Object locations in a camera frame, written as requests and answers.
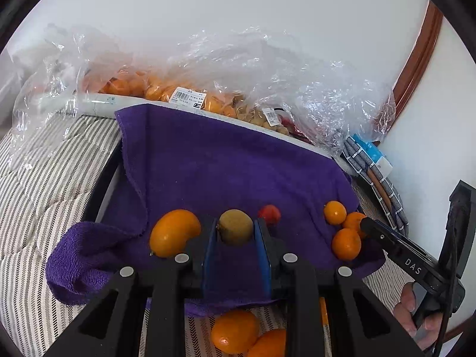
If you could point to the clear plastic bag of red fruits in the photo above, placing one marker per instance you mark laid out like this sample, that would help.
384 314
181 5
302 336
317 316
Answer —
293 126

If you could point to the wooden skirting board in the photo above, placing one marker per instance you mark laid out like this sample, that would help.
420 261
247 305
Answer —
455 333

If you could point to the brown kiwi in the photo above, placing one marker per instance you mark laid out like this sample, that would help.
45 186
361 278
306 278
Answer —
235 227

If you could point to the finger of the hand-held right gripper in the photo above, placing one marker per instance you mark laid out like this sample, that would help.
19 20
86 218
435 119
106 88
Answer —
401 251

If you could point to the blue and white box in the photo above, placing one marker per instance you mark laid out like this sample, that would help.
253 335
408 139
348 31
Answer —
375 154

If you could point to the folded plaid cloth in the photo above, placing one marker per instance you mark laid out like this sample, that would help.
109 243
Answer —
383 189

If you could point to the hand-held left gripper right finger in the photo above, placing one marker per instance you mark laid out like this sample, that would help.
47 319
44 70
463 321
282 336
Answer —
264 264

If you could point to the clear plastic bag of brown fruits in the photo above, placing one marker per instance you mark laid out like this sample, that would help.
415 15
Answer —
260 119

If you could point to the black tray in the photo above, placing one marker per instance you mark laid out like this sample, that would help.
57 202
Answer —
100 189

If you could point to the large orange mango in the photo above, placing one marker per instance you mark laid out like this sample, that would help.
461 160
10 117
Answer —
173 232

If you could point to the wooden door frame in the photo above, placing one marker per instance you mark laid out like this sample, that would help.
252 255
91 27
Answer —
420 63

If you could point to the purple towel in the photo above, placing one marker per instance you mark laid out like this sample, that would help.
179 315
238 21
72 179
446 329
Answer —
223 163

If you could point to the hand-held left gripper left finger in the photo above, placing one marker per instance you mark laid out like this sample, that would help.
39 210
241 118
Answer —
209 264

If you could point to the orange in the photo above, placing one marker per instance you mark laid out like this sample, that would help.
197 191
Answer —
356 221
334 212
234 331
346 243
269 344
323 310

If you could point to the person's right hand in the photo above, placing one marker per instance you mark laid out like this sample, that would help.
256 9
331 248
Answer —
407 299

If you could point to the long white cardboard box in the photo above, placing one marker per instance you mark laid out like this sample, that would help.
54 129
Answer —
100 100

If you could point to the clear plastic bag of oranges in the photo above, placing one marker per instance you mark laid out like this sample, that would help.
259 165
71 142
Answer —
130 81

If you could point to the small red fruit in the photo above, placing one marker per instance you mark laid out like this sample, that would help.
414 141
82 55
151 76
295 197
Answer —
269 214

